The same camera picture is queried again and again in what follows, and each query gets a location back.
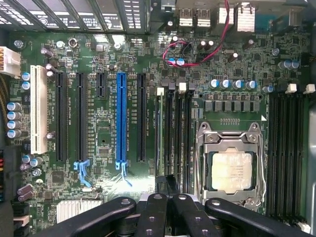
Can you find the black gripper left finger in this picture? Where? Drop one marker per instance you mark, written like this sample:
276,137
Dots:
151,212

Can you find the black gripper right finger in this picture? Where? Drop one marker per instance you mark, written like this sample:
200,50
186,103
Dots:
197,223

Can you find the silver CPU chip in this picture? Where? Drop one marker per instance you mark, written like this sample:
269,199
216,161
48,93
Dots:
232,172

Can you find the silver chipset heatsink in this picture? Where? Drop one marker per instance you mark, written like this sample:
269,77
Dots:
71,207

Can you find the long black expansion slot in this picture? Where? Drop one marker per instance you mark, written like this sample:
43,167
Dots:
81,116
61,116
142,116

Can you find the blue expansion slot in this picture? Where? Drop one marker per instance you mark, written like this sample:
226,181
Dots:
121,116

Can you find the short black expansion slot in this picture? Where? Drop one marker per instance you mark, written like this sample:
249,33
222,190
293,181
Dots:
101,85

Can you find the black power connector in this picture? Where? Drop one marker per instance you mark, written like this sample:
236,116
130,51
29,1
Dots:
10,172

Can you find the white expansion slot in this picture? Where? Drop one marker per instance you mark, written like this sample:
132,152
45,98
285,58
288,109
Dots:
39,111

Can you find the green motherboard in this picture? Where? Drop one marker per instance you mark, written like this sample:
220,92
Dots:
222,59

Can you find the silver USB port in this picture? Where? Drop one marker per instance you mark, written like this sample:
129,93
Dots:
203,18
186,18

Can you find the white power connector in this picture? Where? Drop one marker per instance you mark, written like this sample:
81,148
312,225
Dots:
11,61

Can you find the silver rear port block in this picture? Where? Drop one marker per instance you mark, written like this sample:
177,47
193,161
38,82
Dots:
246,18

